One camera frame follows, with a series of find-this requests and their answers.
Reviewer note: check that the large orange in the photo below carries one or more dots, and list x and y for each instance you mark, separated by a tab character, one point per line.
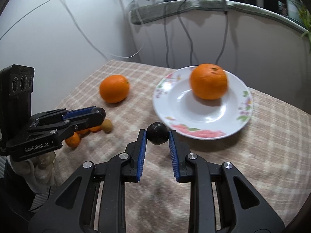
114	89
208	81

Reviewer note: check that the white floral plate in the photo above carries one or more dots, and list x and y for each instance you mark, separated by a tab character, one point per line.
181	110

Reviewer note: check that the potted spider plant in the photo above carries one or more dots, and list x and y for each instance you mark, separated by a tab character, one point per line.
296	11

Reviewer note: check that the brown kiwi fruit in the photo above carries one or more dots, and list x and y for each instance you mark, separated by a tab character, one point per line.
107	126

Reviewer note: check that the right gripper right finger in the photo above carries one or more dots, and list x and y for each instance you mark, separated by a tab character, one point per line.
221	198

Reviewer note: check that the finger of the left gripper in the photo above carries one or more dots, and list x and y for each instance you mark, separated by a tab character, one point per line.
56	116
63	130

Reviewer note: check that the green grey sill cloth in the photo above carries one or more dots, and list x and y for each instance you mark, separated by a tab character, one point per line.
154	12

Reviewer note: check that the small mandarin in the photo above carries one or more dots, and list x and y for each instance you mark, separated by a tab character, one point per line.
82	132
73	141
95	129

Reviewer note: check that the dark plum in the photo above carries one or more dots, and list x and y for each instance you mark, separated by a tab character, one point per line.
157	133

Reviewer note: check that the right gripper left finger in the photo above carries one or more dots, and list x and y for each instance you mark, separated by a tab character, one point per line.
92	199

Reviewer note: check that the white gloved hand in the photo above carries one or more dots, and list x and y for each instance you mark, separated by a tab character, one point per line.
36	171

